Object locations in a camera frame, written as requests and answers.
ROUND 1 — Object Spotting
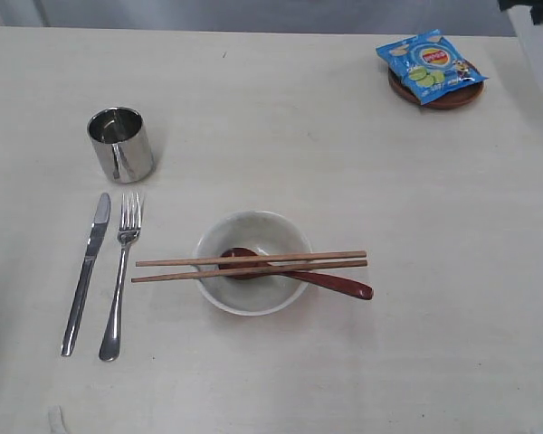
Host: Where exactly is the white ceramic bowl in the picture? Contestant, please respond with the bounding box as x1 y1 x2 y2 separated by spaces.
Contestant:
195 211 312 316

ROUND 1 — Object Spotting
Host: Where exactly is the dark red wooden spoon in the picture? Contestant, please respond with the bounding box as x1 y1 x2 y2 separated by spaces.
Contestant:
218 247 374 300

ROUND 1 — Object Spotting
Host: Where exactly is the wooden chopstick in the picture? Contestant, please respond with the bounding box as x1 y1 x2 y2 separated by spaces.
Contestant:
131 259 368 283
136 250 367 267

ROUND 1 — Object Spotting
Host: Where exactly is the silver metal fork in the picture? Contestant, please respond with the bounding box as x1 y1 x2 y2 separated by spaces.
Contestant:
99 192 143 362

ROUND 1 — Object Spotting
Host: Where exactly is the silver metal table knife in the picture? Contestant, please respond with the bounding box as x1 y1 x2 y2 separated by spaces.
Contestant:
61 193 111 357

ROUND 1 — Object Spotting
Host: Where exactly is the silver foil packet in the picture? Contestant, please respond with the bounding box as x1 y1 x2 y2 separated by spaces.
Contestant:
87 107 156 184

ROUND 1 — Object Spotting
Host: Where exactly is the blue chips snack bag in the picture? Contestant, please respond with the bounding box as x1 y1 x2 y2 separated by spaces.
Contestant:
376 29 487 105

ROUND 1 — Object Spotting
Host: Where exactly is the brown round wooden plate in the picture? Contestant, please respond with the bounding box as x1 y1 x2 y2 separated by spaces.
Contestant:
387 68 484 110

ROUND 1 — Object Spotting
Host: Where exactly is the white perforated plastic basket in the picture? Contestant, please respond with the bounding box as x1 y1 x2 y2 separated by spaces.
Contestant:
507 5 543 93

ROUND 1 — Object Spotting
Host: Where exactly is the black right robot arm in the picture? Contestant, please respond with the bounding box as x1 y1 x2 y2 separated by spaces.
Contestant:
498 0 543 25

